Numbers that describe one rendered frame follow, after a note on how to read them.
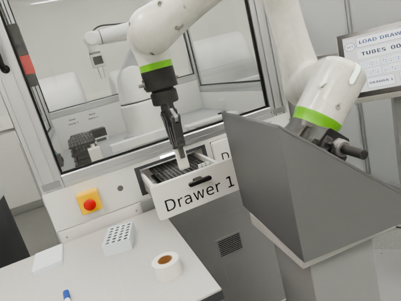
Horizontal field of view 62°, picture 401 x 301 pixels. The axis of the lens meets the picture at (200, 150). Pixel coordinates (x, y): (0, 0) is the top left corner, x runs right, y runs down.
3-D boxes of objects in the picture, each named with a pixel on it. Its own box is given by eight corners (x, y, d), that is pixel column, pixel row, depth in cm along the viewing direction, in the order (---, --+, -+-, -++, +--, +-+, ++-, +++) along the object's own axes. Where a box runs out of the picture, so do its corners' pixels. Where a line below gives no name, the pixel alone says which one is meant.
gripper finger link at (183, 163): (182, 144, 97) (184, 145, 97) (189, 166, 99) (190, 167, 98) (173, 147, 96) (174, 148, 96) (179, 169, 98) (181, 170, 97)
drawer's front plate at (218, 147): (278, 146, 142) (273, 122, 139) (218, 169, 133) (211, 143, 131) (275, 146, 143) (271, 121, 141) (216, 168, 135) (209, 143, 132)
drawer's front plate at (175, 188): (243, 188, 108) (236, 156, 106) (160, 221, 100) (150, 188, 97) (240, 186, 110) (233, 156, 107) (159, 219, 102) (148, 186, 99)
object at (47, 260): (62, 264, 102) (61, 260, 101) (33, 276, 99) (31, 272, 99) (63, 247, 113) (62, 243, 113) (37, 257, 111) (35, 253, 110)
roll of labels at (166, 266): (187, 265, 85) (183, 252, 84) (173, 283, 79) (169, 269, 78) (165, 263, 88) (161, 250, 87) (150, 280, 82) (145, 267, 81)
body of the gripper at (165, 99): (146, 93, 95) (156, 124, 98) (153, 93, 87) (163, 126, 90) (170, 86, 98) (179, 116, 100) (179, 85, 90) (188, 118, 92)
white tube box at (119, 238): (132, 249, 100) (128, 238, 99) (105, 257, 100) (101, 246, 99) (136, 230, 112) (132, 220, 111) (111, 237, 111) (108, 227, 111)
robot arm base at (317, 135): (375, 177, 74) (388, 153, 74) (329, 151, 69) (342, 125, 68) (305, 151, 98) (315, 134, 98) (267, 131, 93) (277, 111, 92)
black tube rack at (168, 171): (215, 181, 115) (210, 164, 114) (167, 199, 110) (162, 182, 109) (193, 168, 136) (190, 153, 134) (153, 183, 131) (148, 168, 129)
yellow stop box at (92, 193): (103, 209, 116) (96, 190, 114) (82, 217, 114) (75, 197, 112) (102, 204, 121) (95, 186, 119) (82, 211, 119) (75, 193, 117)
